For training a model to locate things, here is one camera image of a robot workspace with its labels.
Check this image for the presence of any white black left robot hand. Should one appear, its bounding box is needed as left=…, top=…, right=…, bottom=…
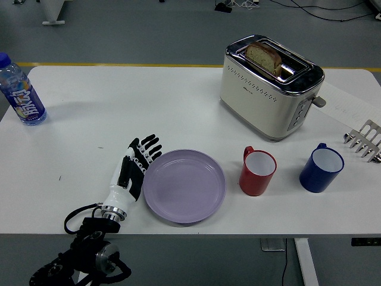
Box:
left=102, top=133, right=163, bottom=213

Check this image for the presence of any lavender round plate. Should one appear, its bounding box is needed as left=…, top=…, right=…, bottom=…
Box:
left=142, top=149, right=227, bottom=225

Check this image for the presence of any red mug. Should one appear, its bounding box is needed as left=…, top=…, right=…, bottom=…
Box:
left=239, top=145, right=277, bottom=197

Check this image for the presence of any blue labelled drink bottle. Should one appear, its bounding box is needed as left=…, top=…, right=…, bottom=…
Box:
left=0, top=52, right=48, bottom=127

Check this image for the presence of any cream chrome toaster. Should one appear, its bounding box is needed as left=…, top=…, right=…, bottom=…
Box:
left=219, top=35, right=327, bottom=142

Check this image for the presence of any grey power adapter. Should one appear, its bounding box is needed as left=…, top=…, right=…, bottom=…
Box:
left=260, top=238, right=287, bottom=253

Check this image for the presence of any brown bread slice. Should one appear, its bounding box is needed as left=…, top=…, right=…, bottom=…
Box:
left=244, top=41, right=283, bottom=76

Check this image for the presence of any white furniture base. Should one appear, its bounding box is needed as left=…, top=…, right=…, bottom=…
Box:
left=40, top=0, right=66, bottom=26

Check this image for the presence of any blue mug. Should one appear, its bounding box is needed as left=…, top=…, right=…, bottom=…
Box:
left=299, top=142, right=345, bottom=194

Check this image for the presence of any white table leg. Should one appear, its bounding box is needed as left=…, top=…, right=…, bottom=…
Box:
left=293, top=238, right=320, bottom=286

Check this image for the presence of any white paper sheet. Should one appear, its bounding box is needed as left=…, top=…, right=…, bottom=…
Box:
left=316, top=80, right=381, bottom=128

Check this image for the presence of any silver metal rack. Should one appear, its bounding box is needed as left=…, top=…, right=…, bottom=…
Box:
left=343, top=119, right=381, bottom=163

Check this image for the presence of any black table control panel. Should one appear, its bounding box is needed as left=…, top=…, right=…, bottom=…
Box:
left=351, top=238, right=381, bottom=247

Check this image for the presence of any black cable under table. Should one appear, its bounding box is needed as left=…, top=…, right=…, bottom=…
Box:
left=279, top=238, right=290, bottom=286

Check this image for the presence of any black floor cable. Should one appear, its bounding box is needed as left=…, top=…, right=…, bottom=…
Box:
left=261, top=0, right=381, bottom=23

